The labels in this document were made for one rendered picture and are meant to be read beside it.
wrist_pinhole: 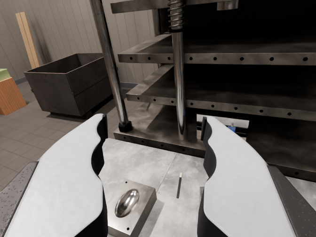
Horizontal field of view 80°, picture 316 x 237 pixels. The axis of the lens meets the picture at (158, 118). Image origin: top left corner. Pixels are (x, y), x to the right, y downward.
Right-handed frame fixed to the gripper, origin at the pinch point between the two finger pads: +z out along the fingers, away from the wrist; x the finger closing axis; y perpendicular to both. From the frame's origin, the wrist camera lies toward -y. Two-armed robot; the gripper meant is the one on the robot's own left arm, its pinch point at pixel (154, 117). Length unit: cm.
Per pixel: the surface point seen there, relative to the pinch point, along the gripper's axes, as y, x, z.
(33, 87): 116, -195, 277
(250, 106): 36, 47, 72
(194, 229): 64, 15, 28
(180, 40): 8, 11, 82
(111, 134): 155, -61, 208
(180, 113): 46, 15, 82
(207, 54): 14, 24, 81
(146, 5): -5, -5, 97
